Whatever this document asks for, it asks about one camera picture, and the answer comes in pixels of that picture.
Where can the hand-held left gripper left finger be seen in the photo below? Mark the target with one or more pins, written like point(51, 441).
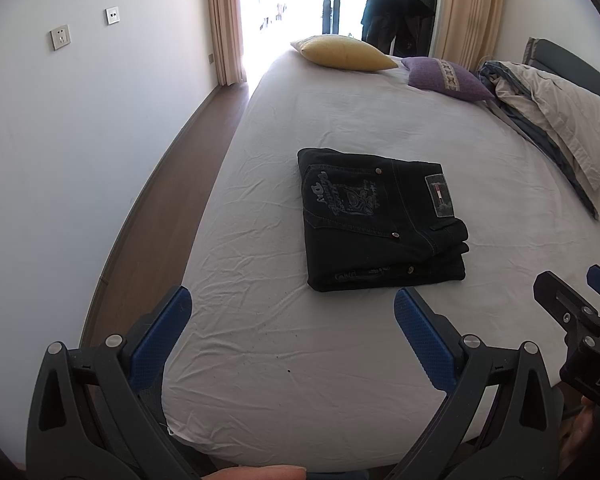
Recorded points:
point(165, 330)

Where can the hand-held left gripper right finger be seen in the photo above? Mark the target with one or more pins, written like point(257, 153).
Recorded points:
point(422, 335)

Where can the black denim pants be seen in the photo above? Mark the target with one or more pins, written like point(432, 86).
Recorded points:
point(360, 240)

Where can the person's right hand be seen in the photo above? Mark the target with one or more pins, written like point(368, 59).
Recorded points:
point(580, 440)

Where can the person's left hand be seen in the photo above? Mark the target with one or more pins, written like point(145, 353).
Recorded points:
point(255, 474)

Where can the bed with white sheet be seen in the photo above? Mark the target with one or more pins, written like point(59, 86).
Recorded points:
point(330, 360)

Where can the beige and grey quilt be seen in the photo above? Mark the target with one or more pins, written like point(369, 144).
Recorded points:
point(560, 105)

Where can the dark grey padded headboard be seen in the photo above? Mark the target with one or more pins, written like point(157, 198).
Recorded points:
point(565, 55)

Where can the purple patterned pillow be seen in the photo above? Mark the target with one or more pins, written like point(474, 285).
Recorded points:
point(445, 77)

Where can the yellow pillow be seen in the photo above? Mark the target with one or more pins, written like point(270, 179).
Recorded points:
point(345, 52)

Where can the beige curtain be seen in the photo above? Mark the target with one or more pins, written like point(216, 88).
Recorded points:
point(225, 20)
point(472, 10)

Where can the white wall socket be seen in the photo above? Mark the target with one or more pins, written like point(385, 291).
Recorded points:
point(60, 37)

